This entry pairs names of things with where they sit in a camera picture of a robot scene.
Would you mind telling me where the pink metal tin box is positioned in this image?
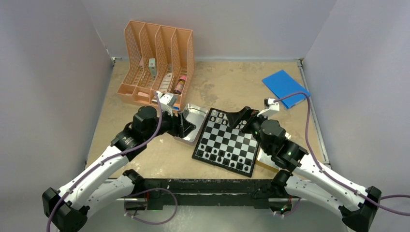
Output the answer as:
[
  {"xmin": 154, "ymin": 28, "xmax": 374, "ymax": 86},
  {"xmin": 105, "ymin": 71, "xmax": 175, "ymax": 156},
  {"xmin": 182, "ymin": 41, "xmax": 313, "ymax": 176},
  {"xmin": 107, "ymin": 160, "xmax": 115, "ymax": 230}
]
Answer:
[{"xmin": 174, "ymin": 103, "xmax": 208, "ymax": 146}]

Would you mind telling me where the blue notebook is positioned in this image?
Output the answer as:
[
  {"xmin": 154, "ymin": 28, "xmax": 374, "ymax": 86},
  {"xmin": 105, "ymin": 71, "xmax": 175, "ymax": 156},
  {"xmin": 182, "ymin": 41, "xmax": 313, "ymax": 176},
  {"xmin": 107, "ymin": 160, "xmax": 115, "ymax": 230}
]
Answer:
[{"xmin": 262, "ymin": 70, "xmax": 310, "ymax": 109}]

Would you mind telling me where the black white chess board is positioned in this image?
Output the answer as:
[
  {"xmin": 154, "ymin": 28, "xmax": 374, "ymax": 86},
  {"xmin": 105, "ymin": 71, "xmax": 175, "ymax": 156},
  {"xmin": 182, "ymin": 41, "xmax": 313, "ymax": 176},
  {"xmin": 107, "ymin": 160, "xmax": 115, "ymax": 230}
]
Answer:
[{"xmin": 192, "ymin": 108, "xmax": 259, "ymax": 177}]

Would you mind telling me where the green white small box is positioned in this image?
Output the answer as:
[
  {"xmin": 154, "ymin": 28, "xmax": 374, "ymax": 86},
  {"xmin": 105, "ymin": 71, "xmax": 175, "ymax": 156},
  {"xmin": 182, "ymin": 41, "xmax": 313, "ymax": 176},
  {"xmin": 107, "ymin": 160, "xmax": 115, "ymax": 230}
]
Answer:
[{"xmin": 148, "ymin": 58, "xmax": 157, "ymax": 80}]

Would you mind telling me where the orange plastic file organizer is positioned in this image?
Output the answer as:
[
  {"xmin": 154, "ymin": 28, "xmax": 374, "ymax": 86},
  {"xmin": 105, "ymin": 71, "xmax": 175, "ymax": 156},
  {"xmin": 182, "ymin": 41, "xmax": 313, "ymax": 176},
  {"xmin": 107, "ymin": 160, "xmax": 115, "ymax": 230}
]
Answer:
[{"xmin": 117, "ymin": 20, "xmax": 195, "ymax": 111}]

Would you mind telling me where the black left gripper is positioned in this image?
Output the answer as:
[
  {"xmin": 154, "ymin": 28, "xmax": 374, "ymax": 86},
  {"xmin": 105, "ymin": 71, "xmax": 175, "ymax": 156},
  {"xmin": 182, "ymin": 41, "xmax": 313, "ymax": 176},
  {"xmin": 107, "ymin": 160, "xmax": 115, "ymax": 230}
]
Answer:
[{"xmin": 144, "ymin": 105, "xmax": 195, "ymax": 141}]

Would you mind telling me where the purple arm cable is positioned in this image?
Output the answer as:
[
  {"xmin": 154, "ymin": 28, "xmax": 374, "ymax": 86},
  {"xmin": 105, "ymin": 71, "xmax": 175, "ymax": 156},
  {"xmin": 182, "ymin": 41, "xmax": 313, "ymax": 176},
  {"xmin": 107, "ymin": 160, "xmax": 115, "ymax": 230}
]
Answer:
[
  {"xmin": 273, "ymin": 92, "xmax": 410, "ymax": 218},
  {"xmin": 46, "ymin": 92, "xmax": 178, "ymax": 232}
]

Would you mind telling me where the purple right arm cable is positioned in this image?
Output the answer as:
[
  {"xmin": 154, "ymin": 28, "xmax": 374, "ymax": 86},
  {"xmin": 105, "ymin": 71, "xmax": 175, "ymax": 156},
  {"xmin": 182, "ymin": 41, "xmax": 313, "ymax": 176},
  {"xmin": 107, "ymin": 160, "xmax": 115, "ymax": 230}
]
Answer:
[{"xmin": 273, "ymin": 92, "xmax": 410, "ymax": 218}]

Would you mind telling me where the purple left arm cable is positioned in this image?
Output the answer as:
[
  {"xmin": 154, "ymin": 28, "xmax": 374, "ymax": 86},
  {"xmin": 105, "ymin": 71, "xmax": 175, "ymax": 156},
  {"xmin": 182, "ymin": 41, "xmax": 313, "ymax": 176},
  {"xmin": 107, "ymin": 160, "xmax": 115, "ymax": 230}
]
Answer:
[{"xmin": 46, "ymin": 92, "xmax": 178, "ymax": 232}]

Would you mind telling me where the pink capped small bottle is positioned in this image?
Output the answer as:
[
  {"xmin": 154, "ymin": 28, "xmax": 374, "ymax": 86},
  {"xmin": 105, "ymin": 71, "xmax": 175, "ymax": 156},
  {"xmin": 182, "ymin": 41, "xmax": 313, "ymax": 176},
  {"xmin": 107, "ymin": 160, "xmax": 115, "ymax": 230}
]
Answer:
[{"xmin": 173, "ymin": 75, "xmax": 187, "ymax": 94}]

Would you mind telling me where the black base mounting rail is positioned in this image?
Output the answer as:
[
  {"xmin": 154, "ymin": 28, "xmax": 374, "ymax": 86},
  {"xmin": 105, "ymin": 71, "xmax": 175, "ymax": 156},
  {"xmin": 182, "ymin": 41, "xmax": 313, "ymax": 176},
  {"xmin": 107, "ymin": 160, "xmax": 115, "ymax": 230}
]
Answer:
[{"xmin": 121, "ymin": 178, "xmax": 305, "ymax": 210}]

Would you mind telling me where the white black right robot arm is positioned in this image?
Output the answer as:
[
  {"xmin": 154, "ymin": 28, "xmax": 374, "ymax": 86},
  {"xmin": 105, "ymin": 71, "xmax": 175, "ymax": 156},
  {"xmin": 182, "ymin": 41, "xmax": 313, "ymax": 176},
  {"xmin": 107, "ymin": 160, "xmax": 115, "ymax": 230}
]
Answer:
[{"xmin": 227, "ymin": 106, "xmax": 381, "ymax": 232}]

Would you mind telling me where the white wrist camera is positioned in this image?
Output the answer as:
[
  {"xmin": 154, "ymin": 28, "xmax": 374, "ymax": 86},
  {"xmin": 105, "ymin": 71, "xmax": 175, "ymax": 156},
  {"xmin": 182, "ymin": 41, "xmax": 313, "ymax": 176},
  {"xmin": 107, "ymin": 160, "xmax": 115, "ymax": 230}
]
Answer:
[
  {"xmin": 257, "ymin": 98, "xmax": 280, "ymax": 118},
  {"xmin": 156, "ymin": 91, "xmax": 177, "ymax": 116}
]

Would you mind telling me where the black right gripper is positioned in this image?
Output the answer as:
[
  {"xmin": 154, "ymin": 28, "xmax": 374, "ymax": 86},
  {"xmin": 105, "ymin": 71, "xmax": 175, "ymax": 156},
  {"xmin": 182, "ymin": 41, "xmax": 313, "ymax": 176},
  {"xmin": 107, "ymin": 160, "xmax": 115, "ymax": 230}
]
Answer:
[{"xmin": 226, "ymin": 107, "xmax": 271, "ymax": 154}]

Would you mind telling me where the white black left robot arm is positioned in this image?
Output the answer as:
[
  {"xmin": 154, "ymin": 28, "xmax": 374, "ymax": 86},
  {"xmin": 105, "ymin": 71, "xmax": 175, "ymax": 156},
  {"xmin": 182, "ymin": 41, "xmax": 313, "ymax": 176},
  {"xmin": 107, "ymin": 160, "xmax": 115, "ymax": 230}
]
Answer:
[{"xmin": 42, "ymin": 104, "xmax": 197, "ymax": 232}]

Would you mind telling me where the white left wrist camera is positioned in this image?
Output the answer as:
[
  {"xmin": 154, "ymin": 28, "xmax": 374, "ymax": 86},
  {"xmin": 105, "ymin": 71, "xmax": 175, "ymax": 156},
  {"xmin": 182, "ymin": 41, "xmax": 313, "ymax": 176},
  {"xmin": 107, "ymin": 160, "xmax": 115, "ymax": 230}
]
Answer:
[{"xmin": 156, "ymin": 91, "xmax": 177, "ymax": 116}]

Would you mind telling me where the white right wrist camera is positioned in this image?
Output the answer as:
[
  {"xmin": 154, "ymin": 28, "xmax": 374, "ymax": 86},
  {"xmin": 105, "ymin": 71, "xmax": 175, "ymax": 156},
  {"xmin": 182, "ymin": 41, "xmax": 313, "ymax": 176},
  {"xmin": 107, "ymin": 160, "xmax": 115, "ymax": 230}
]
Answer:
[{"xmin": 257, "ymin": 98, "xmax": 280, "ymax": 118}]

